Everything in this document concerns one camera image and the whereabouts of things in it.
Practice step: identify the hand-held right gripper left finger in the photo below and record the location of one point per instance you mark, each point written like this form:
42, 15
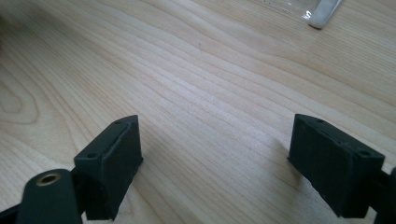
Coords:
116, 168

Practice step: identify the clear plastic box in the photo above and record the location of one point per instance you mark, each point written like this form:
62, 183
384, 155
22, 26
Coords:
314, 12

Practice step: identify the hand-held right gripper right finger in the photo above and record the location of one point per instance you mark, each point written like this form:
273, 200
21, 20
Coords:
330, 168

